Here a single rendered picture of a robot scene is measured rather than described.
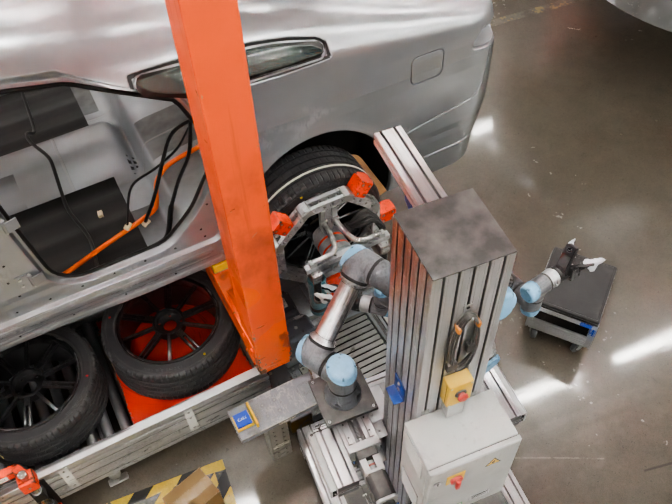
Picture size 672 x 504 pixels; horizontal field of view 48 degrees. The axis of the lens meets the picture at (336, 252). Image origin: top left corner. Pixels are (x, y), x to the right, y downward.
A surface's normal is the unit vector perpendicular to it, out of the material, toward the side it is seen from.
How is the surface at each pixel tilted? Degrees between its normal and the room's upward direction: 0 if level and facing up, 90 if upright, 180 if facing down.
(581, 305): 0
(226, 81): 90
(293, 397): 0
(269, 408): 0
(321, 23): 42
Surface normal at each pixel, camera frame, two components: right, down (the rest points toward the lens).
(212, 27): 0.47, 0.69
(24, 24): 0.17, -0.51
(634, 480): -0.03, -0.62
